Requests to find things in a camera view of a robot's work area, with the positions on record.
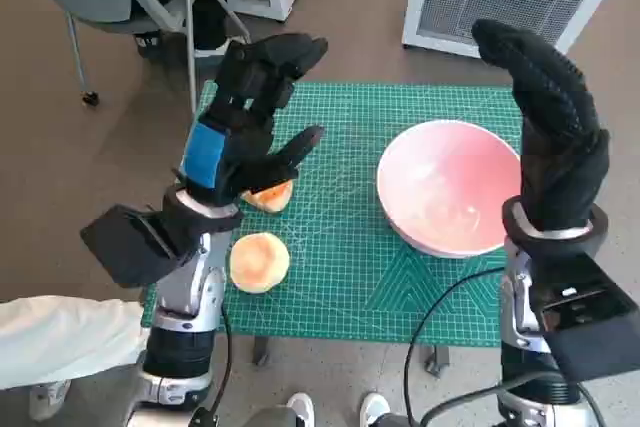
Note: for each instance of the green cutting mat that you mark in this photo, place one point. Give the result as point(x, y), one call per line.
point(340, 272)

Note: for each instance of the toy bread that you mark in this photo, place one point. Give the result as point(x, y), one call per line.
point(272, 197)

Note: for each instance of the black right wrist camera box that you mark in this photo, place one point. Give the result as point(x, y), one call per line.
point(590, 317)

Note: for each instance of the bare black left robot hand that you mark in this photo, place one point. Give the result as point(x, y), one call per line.
point(245, 147)

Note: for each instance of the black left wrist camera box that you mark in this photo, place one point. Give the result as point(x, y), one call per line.
point(125, 242)

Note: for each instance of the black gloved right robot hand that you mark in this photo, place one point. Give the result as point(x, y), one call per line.
point(555, 147)

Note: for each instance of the round toy bread bun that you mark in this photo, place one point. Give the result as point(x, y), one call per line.
point(259, 263)

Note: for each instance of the black table leg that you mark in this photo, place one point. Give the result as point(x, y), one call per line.
point(436, 362)
point(261, 352)

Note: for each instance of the seated person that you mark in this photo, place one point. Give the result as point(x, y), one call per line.
point(210, 12)

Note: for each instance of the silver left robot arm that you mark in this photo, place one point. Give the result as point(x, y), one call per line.
point(185, 297)

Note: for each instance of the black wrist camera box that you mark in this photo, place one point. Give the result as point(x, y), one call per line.
point(590, 317)
point(125, 242)

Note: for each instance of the white shoe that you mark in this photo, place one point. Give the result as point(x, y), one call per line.
point(375, 407)
point(301, 407)

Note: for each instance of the pink bowl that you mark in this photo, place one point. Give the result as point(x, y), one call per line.
point(440, 182)

